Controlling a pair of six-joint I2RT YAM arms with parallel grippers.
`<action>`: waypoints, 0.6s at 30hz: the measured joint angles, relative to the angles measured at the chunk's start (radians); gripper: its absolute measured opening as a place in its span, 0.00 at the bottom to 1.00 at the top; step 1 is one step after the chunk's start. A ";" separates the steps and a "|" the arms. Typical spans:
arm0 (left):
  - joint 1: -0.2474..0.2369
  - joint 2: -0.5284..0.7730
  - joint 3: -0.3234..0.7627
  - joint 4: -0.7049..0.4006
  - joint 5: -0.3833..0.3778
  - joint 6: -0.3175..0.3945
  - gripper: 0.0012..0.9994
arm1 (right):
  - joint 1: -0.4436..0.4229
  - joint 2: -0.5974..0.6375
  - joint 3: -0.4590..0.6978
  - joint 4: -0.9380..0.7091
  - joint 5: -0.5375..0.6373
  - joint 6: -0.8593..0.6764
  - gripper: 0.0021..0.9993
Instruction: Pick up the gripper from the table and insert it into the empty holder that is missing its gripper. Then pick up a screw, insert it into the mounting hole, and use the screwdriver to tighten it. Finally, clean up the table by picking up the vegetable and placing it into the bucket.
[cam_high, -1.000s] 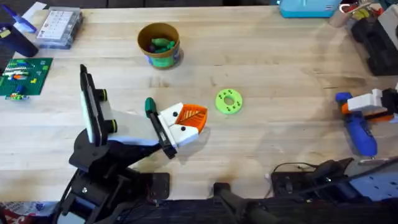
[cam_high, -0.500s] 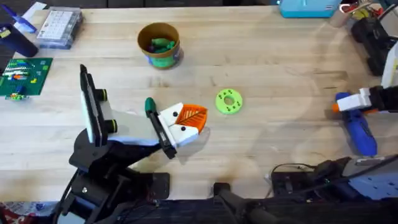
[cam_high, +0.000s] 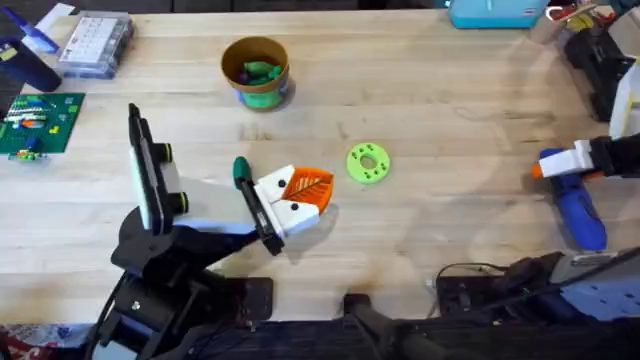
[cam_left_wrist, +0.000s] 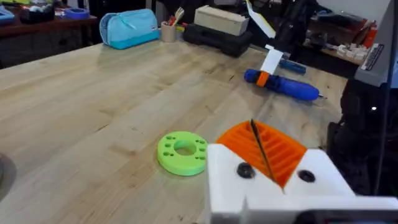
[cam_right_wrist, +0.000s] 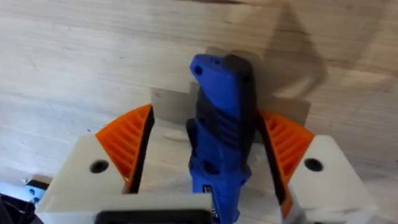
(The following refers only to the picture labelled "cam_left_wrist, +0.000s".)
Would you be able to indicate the white orange left gripper left finger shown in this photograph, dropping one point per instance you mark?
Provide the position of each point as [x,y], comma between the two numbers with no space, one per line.
[227,174]

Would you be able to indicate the white orange left gripper right finger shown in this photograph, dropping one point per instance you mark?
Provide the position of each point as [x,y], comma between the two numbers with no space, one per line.
[314,183]

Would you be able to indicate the blue electric screwdriver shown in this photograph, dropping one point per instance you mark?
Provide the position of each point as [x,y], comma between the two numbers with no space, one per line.
[289,87]

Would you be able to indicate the green disc with holes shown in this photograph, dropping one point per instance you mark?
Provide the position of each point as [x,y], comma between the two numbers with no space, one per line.
[174,165]

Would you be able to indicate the small dark blue tool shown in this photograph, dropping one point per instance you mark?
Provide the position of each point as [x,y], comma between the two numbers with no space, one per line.
[292,66]

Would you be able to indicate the white card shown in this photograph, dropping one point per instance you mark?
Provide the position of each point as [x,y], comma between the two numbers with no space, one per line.
[271,61]

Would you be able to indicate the black plastic case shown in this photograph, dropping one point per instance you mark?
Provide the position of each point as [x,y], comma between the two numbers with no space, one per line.
[217,40]

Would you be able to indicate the heap of red and white parts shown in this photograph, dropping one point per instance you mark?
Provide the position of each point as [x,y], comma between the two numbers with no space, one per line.
[351,40]

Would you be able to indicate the beige cardboard box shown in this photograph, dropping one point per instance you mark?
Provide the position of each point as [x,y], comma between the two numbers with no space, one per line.
[219,21]

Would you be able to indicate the beige cup with pens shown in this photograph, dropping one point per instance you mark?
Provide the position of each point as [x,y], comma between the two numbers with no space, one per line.
[168,32]

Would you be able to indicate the white board with yellow edge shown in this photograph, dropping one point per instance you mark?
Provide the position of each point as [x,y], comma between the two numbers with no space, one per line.
[260,20]

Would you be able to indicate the light blue zip bag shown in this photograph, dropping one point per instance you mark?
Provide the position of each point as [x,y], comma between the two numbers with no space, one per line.
[130,29]

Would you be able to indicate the blue tape roll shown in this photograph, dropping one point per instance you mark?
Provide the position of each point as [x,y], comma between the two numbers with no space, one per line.
[76,13]

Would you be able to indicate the dark wooden side table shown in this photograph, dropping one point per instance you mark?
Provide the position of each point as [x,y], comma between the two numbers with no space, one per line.
[43,26]

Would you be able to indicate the black box with clutter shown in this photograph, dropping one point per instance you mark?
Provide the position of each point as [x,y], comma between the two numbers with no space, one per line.
[36,14]

